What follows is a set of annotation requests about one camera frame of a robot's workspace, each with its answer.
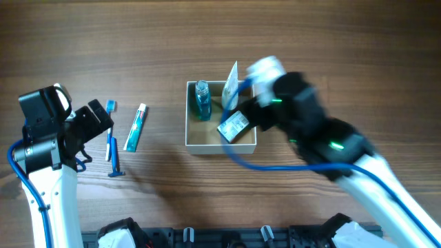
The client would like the blue disposable razor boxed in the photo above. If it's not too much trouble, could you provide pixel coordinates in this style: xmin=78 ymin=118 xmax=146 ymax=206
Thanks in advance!
xmin=108 ymin=137 xmax=125 ymax=178

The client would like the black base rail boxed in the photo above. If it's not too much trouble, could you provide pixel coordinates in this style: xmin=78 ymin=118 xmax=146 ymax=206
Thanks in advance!
xmin=81 ymin=216 xmax=383 ymax=248

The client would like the blue toothbrush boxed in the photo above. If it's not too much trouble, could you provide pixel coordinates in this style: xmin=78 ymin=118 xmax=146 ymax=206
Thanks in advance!
xmin=105 ymin=100 xmax=116 ymax=161

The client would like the green soap box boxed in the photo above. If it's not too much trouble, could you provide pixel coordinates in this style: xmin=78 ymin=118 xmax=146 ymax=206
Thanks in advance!
xmin=217 ymin=111 xmax=249 ymax=143

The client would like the white bamboo conditioner tube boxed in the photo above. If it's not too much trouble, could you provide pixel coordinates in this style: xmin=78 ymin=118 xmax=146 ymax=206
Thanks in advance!
xmin=222 ymin=62 xmax=238 ymax=110

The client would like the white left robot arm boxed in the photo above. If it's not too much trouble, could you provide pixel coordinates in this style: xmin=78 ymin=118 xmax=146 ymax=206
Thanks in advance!
xmin=7 ymin=83 xmax=114 ymax=247

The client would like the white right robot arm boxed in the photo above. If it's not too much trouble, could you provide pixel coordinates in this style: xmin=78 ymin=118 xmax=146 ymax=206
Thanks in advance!
xmin=237 ymin=72 xmax=440 ymax=247

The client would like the blue mouthwash bottle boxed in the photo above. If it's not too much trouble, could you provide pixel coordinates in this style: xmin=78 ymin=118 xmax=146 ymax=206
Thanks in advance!
xmin=195 ymin=80 xmax=212 ymax=121

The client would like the teal toothpaste tube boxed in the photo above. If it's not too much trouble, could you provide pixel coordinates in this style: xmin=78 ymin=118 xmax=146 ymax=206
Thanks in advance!
xmin=123 ymin=103 xmax=148 ymax=152

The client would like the white cardboard box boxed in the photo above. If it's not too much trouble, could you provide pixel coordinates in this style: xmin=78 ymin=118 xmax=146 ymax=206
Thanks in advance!
xmin=185 ymin=81 xmax=257 ymax=155

